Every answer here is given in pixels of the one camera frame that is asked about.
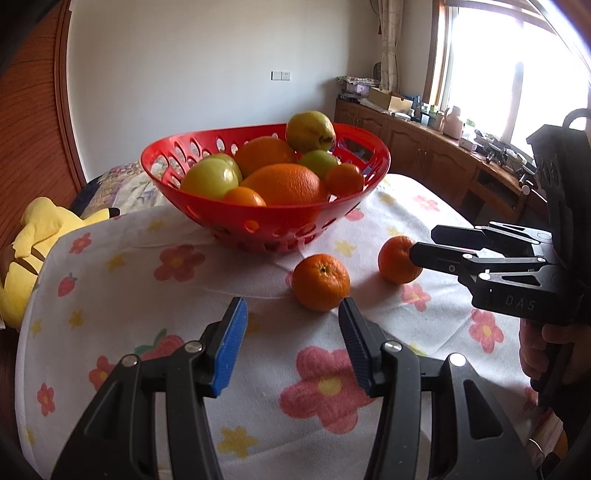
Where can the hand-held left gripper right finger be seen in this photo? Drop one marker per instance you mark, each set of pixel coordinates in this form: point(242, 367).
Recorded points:
point(358, 346)

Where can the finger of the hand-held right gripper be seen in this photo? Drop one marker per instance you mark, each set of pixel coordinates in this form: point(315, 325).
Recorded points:
point(457, 235)
point(438, 259)

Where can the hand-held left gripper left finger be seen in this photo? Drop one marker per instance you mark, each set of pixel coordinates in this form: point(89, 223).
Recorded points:
point(231, 346)

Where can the orange mandarin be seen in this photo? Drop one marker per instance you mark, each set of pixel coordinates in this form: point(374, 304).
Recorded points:
point(244, 197)
point(397, 261)
point(321, 282)
point(344, 180)

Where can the red perforated plastic basket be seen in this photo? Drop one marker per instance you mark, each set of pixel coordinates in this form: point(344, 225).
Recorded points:
point(277, 221)

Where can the small green fruit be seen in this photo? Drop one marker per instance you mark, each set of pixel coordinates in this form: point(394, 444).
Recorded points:
point(318, 162)

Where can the green apple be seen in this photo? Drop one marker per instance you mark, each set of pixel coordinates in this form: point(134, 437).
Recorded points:
point(207, 180)

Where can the large yellow pear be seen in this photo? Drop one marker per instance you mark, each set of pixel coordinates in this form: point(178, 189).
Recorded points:
point(309, 131)

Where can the person's right hand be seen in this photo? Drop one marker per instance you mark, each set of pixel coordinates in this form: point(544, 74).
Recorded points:
point(533, 350)

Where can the wooden cabinet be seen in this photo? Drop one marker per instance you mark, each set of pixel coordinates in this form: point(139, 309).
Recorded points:
point(415, 147)

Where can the white flower print blanket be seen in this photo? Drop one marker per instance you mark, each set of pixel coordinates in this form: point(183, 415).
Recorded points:
point(138, 286)

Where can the white plastic bottle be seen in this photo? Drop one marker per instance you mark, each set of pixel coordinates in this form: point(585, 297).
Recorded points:
point(453, 122)

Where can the cardboard box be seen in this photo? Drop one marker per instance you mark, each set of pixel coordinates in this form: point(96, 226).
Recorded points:
point(385, 99)

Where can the large orange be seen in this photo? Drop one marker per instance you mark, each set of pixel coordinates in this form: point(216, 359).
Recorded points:
point(286, 187)
point(265, 154)

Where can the window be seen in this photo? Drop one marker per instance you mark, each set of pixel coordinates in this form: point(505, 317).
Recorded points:
point(498, 69)

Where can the stack of folded cloths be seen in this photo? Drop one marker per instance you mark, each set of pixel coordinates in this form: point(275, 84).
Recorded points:
point(358, 85)

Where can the floral quilt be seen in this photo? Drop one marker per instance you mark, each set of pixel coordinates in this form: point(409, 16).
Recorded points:
point(124, 184)

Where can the beige curtain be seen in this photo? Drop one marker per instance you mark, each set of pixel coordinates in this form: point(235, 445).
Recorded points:
point(390, 41)

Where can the yellow plush toy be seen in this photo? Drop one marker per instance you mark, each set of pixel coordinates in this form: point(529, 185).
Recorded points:
point(32, 258)

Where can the wooden slatted panel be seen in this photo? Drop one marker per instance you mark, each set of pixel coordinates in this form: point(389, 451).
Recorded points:
point(37, 138)

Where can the white wall switch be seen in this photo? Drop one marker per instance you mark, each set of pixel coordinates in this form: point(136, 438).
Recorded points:
point(280, 76)

